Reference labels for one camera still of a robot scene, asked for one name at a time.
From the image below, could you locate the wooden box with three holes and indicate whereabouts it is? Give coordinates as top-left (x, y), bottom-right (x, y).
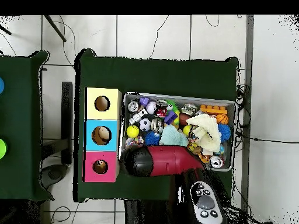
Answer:
top-left (84, 87), bottom-right (123, 183)

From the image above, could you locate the green side table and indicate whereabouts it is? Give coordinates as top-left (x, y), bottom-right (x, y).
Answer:
top-left (0, 50), bottom-right (54, 201)

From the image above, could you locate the black cable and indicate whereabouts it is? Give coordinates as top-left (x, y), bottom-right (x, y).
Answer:
top-left (235, 132), bottom-right (255, 141)

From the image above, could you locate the black tripod leg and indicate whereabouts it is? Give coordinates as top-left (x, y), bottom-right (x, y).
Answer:
top-left (44, 15), bottom-right (67, 43)

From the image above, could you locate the large blue toy brick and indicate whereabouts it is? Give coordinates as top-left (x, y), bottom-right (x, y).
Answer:
top-left (163, 110), bottom-right (179, 125)

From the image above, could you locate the red crushed can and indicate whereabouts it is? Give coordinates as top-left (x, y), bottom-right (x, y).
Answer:
top-left (154, 100), bottom-right (169, 117)

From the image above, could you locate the yellow smiley ball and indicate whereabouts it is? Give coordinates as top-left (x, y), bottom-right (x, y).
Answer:
top-left (126, 124), bottom-right (141, 138)

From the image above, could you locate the shallow clear mesh bin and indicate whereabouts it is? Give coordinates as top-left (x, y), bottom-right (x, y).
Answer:
top-left (119, 92), bottom-right (237, 172)

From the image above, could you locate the orange toy basketball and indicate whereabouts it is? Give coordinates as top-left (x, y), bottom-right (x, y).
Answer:
top-left (215, 114), bottom-right (230, 125)

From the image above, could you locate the small soccer ball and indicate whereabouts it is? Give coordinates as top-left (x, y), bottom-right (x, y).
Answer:
top-left (139, 118), bottom-right (152, 132)

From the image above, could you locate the mint green knitted cloth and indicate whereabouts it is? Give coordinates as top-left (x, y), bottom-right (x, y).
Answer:
top-left (158, 125), bottom-right (190, 148)

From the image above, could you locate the green disc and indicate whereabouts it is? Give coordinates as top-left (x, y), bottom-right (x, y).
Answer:
top-left (0, 138), bottom-right (8, 159)

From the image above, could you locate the dark green table cloth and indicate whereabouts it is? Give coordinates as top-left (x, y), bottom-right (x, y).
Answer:
top-left (74, 48), bottom-right (240, 206)

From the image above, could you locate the small blue spiky ball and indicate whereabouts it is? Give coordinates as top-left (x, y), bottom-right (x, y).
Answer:
top-left (144, 131), bottom-right (162, 147)

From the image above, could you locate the long orange toy brick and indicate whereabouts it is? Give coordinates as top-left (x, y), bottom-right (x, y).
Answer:
top-left (200, 104), bottom-right (228, 115)

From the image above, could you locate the cream knitted cloth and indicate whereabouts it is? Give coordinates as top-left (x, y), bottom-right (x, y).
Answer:
top-left (186, 113), bottom-right (222, 154)

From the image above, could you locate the silver topped dark can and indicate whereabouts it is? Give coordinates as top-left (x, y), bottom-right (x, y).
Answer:
top-left (209, 156), bottom-right (224, 169)

